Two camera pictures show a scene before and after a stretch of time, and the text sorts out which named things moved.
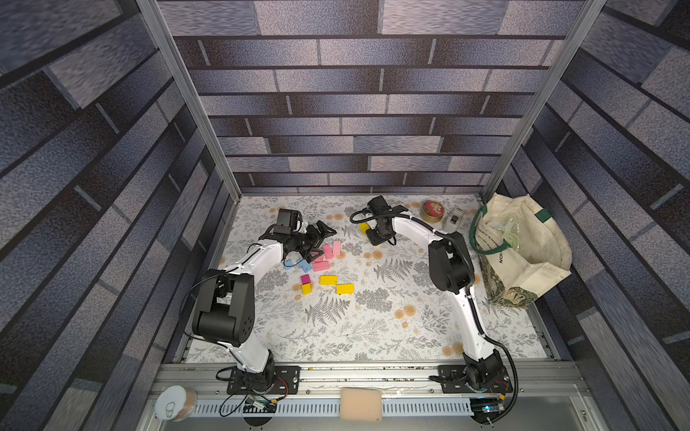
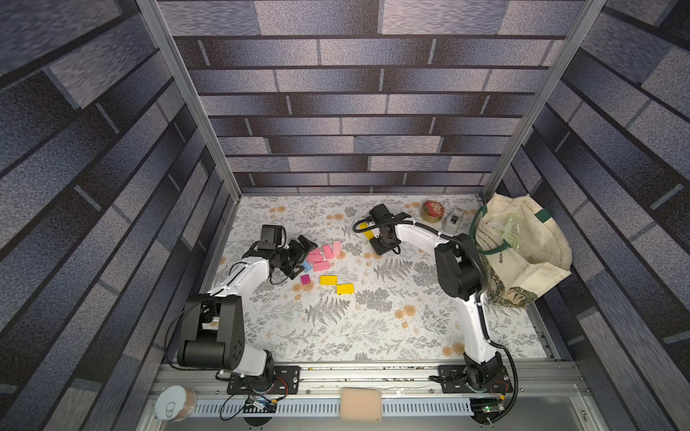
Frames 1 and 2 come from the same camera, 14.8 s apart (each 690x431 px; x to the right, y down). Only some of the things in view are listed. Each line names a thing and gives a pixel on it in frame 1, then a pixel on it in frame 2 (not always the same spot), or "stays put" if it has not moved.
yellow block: x=345 y=288 stays put
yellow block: x=329 y=280 stays put
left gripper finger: x=314 y=250 → x=294 y=270
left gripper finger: x=324 y=230 → x=306 y=244
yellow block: x=364 y=226 stays put
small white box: x=452 y=220 stays put
